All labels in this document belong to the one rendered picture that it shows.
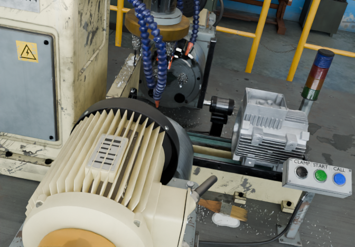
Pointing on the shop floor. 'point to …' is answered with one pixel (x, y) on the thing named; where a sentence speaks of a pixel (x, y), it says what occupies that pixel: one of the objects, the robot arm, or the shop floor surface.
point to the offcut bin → (325, 11)
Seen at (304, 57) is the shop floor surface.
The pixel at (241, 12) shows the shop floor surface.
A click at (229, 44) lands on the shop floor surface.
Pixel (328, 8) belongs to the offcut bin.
